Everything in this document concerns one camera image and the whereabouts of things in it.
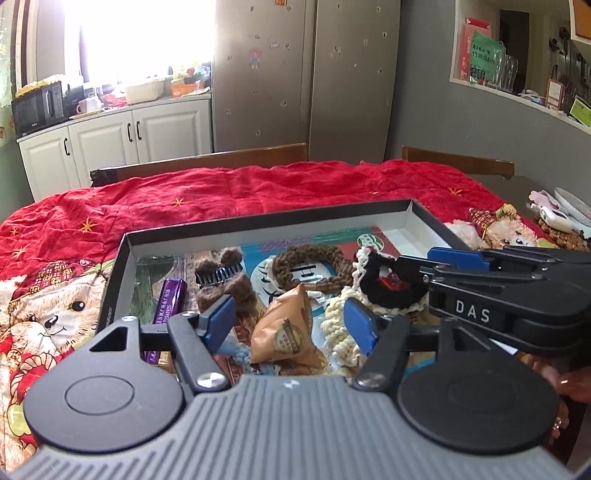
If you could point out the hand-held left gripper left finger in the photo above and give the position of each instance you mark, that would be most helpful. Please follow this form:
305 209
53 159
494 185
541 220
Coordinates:
217 323

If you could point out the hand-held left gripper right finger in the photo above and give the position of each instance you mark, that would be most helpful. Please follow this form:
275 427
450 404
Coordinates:
360 325

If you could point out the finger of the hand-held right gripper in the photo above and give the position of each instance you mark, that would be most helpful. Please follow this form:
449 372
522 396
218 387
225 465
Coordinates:
457 258
411 267

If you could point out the cream knitted scrunchie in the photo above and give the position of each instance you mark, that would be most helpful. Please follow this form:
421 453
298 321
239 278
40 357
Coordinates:
337 332

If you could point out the blue knitted scrunchie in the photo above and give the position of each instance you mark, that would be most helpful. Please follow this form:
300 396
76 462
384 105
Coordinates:
235 348

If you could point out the black scrunchie with white trim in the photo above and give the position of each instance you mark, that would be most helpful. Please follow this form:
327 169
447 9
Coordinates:
392 295

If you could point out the purple snack bar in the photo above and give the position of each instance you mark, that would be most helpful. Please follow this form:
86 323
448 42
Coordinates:
168 300

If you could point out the brown triangular snack packet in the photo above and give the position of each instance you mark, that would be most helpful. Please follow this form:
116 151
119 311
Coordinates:
286 332

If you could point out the black shallow cardboard box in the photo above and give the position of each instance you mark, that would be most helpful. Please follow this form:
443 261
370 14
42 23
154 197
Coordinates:
115 286

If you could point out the person's right hand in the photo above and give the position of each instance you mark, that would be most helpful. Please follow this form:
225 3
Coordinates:
558 378

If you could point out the brown knitted scrunchie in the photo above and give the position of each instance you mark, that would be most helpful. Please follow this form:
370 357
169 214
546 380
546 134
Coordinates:
281 267

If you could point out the brown woven coaster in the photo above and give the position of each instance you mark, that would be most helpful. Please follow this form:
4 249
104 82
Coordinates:
565 237

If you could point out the white handheld device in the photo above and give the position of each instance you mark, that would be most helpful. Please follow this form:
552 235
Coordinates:
551 214

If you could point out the white plate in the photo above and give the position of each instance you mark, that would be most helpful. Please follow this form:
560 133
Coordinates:
575 205

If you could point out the red printed blanket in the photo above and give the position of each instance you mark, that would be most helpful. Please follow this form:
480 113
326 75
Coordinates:
231 194

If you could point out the clear drinking glasses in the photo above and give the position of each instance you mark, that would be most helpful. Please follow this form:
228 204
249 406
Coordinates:
504 71

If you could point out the white kitchen cabinet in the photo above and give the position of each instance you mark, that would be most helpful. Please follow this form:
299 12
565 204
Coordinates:
161 134

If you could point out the green and red box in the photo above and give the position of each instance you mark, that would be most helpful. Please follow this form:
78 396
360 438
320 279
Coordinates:
480 55

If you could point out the grey refrigerator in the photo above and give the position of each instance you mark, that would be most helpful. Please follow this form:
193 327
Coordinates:
300 78

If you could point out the white plastic basin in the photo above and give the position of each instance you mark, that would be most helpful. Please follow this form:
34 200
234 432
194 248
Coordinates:
145 91

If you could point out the white mug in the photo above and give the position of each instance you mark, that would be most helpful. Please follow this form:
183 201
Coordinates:
87 105

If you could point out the black microwave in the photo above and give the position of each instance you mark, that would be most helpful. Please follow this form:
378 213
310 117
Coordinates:
39 108

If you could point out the white wall shelf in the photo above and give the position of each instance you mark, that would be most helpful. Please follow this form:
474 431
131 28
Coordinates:
521 99

